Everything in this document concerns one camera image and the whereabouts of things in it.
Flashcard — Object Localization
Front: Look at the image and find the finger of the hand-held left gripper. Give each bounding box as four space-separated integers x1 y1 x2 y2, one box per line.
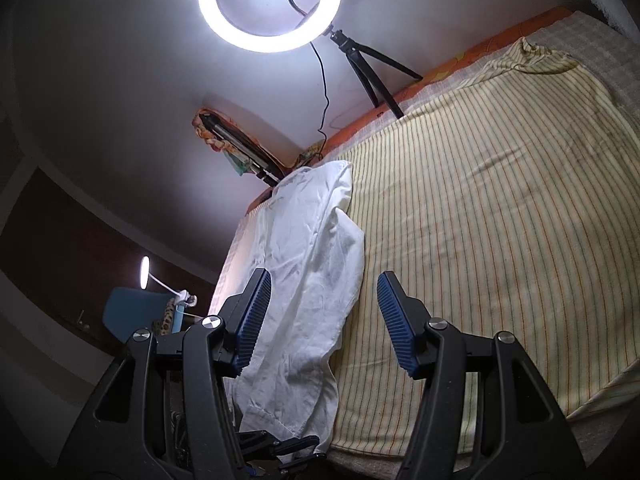
275 435 322 465
240 430 278 455

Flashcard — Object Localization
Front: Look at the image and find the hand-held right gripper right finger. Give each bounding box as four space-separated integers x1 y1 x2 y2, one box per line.
376 271 586 480

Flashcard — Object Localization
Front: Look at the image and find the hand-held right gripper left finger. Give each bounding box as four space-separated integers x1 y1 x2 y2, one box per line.
57 267 273 480

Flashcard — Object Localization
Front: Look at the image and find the white shirt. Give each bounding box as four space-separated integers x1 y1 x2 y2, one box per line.
227 160 366 466

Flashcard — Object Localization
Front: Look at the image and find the leopard print cushion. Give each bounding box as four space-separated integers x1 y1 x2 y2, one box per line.
159 300 183 336

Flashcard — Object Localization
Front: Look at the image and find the white clip desk lamp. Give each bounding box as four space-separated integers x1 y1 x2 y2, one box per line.
140 256 201 308

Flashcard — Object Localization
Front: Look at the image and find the blue chair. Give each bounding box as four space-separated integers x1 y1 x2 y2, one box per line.
102 287 183 346

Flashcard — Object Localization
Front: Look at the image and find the yellow striped blanket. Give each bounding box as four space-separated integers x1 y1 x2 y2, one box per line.
320 37 640 456

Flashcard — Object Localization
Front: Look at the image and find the small yellow patterned cloth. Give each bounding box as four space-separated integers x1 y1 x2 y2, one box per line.
300 142 326 166

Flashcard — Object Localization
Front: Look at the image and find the folded metal tripod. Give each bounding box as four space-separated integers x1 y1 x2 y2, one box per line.
199 114 291 188

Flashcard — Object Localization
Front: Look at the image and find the orange mattress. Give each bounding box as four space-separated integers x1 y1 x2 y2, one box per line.
247 7 573 211

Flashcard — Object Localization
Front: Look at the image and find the checked bed sheet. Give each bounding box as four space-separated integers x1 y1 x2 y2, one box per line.
207 10 640 476

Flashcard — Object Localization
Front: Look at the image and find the black ring light cable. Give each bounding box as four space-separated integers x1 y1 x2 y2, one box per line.
310 42 331 153

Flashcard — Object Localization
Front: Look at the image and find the black ring light tripod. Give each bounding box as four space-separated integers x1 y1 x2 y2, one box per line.
327 27 423 118

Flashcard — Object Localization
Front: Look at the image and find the white ring light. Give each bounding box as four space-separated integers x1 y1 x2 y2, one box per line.
197 0 343 53

